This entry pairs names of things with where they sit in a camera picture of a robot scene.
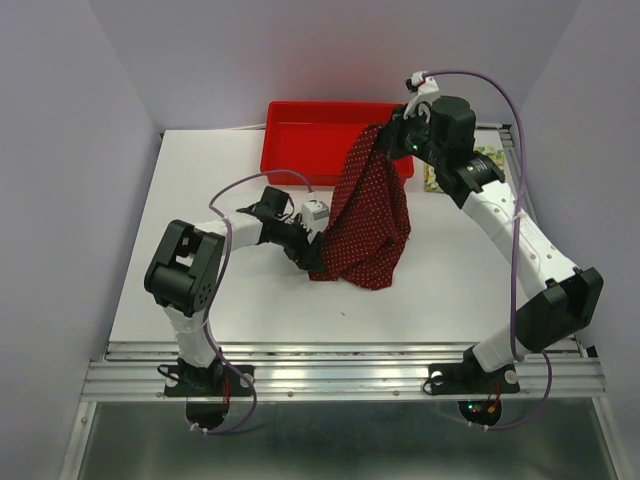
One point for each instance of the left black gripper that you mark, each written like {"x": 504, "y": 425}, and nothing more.
{"x": 307, "y": 256}

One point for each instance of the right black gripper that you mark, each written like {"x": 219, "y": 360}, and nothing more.
{"x": 390, "y": 136}

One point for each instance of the lemon print skirt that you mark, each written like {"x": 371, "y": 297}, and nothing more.
{"x": 494, "y": 153}

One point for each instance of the red polka dot skirt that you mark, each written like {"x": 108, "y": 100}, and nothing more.
{"x": 369, "y": 223}

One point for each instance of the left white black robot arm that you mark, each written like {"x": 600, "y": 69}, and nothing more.
{"x": 187, "y": 269}

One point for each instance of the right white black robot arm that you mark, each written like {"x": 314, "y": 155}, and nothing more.
{"x": 561, "y": 297}

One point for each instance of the red plastic bin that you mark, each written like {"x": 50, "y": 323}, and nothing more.
{"x": 318, "y": 142}

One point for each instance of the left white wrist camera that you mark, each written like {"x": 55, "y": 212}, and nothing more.
{"x": 314, "y": 216}

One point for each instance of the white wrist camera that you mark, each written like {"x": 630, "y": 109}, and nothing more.
{"x": 314, "y": 216}
{"x": 424, "y": 89}

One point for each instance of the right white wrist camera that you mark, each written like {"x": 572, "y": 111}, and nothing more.
{"x": 424, "y": 89}

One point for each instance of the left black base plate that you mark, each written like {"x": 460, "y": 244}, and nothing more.
{"x": 235, "y": 380}

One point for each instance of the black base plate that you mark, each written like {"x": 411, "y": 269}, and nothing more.
{"x": 235, "y": 380}
{"x": 464, "y": 379}

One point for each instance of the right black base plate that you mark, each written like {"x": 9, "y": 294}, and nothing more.
{"x": 464, "y": 379}

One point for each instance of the aluminium mounting rail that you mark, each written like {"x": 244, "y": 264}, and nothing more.
{"x": 295, "y": 372}

